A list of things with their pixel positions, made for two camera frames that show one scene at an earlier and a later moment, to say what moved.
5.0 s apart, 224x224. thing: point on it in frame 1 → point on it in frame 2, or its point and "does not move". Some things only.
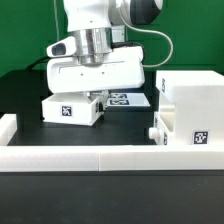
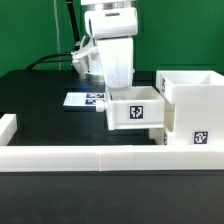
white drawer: (72, 108) → (141, 107)
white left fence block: (8, 126) does not move
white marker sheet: (128, 99) → (83, 99)
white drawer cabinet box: (197, 99) does not move
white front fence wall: (111, 158) does not move
